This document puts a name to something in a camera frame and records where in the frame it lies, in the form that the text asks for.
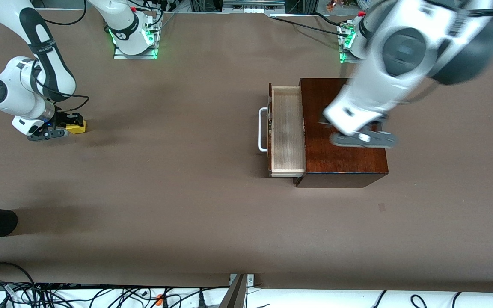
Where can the grey power strip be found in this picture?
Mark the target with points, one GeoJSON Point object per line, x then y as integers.
{"type": "Point", "coordinates": [253, 6]}

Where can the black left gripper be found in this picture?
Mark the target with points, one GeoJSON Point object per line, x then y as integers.
{"type": "Point", "coordinates": [384, 116]}

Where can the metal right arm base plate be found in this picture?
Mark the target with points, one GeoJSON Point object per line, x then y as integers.
{"type": "Point", "coordinates": [120, 56]}

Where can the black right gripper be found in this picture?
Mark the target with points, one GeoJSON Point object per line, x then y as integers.
{"type": "Point", "coordinates": [63, 119]}

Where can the dark brown wooden cabinet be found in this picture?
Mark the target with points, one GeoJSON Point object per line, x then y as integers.
{"type": "Point", "coordinates": [345, 158]}

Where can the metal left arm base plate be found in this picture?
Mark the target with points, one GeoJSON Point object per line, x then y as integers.
{"type": "Point", "coordinates": [343, 60]}

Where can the yellow cube block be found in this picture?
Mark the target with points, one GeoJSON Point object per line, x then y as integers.
{"type": "Point", "coordinates": [78, 128]}

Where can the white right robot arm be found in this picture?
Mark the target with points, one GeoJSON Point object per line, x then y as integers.
{"type": "Point", "coordinates": [15, 81]}

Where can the metal table edge bracket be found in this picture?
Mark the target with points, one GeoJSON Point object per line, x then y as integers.
{"type": "Point", "coordinates": [237, 293]}

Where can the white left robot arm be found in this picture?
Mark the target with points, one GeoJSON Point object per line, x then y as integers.
{"type": "Point", "coordinates": [400, 47]}

